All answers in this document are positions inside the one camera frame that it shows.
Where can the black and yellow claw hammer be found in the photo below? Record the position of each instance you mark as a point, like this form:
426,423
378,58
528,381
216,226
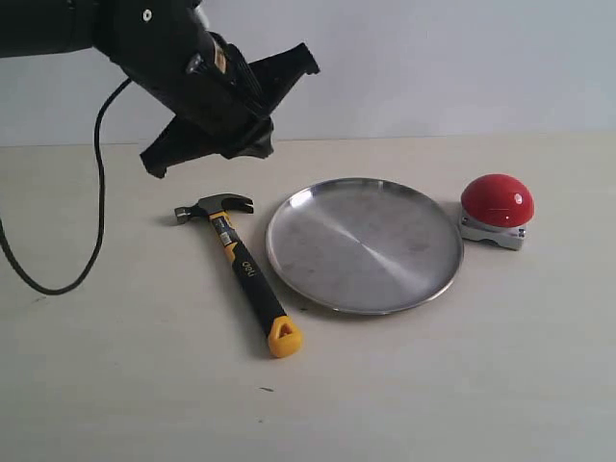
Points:
284,338

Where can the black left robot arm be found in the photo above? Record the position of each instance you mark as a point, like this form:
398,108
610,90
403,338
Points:
32,28

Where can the round stainless steel plate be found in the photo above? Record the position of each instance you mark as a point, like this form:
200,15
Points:
364,246

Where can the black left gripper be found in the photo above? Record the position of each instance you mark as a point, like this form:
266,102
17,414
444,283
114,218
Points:
221,103

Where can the red dome push button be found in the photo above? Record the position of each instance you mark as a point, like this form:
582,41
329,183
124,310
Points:
496,208

